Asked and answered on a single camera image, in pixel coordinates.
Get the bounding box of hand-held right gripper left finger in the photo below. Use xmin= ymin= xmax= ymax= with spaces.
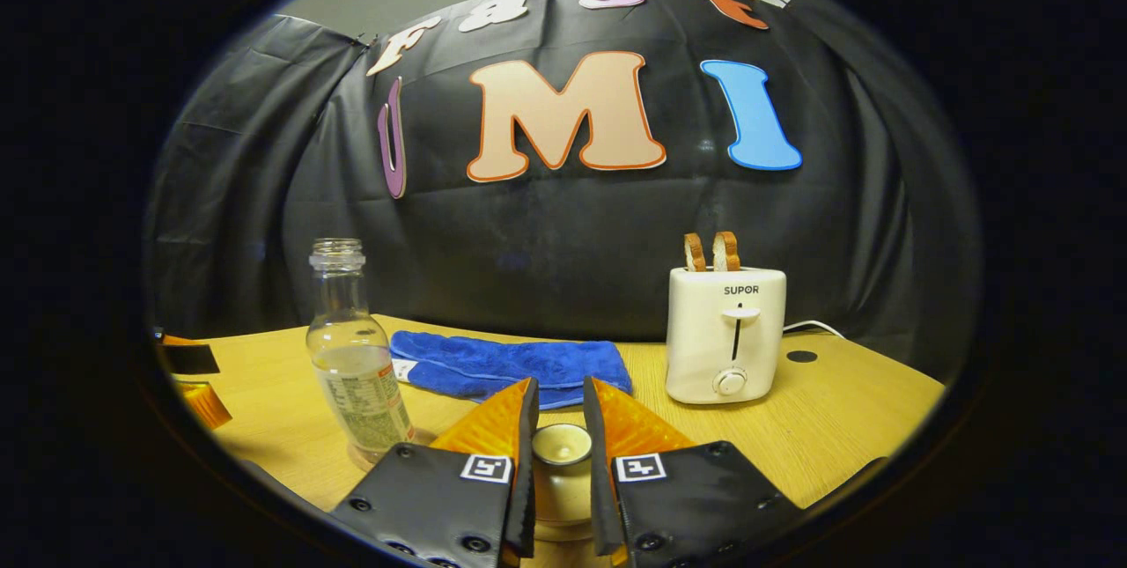
xmin=330 ymin=377 xmax=540 ymax=568

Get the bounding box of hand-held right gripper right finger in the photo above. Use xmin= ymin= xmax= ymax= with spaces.
xmin=583 ymin=377 xmax=805 ymax=568

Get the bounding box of yellow teacup lid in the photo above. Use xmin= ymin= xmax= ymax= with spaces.
xmin=531 ymin=424 xmax=593 ymax=527

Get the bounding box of clear water bottle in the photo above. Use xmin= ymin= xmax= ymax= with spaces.
xmin=306 ymin=239 xmax=416 ymax=464

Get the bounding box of round wooden coaster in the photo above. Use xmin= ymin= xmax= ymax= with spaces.
xmin=346 ymin=427 xmax=439 ymax=473

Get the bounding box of blue towel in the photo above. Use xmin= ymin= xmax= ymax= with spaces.
xmin=390 ymin=330 xmax=634 ymax=411

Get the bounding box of cream toaster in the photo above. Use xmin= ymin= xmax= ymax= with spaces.
xmin=666 ymin=266 xmax=788 ymax=406

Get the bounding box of black backdrop cloth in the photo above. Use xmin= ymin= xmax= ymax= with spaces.
xmin=141 ymin=0 xmax=983 ymax=386

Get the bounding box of white power cable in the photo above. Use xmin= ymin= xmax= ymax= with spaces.
xmin=782 ymin=320 xmax=847 ymax=341

